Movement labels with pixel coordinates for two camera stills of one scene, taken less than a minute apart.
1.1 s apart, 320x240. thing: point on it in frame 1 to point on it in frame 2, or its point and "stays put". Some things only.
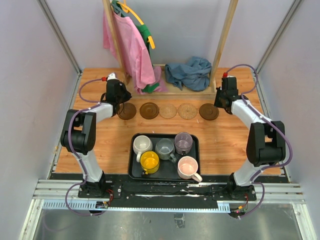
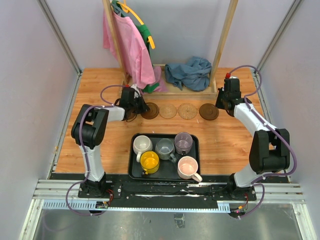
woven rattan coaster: x=167 y=111 stays put
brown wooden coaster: x=208 y=111 stays put
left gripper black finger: x=125 y=95 to x=144 y=106
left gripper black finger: x=125 y=95 to x=146 y=108
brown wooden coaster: x=149 y=110 stays put
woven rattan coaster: x=187 y=111 stays put
